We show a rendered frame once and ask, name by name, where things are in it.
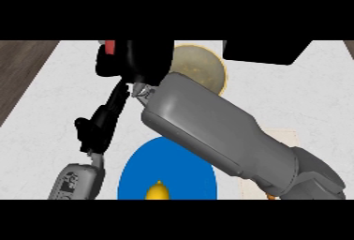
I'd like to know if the black appliance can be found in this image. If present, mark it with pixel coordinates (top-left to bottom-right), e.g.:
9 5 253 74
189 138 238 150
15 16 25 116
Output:
222 39 315 67

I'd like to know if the red object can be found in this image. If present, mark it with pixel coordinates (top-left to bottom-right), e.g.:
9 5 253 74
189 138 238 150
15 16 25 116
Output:
104 39 118 55

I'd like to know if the tan bowl with yellow rim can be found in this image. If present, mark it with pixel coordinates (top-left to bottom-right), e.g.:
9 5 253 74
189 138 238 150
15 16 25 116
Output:
169 43 229 97

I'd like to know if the yellow bell pepper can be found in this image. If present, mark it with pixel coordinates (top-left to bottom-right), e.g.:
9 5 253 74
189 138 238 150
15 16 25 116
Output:
143 179 172 201

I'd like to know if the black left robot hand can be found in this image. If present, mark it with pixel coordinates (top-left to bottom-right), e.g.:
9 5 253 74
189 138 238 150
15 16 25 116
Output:
74 78 132 155

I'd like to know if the blue round placemat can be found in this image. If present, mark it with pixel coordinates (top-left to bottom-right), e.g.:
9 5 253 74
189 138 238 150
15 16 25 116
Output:
117 136 219 201

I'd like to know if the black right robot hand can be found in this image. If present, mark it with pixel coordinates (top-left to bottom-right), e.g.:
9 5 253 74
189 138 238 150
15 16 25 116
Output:
95 39 176 87

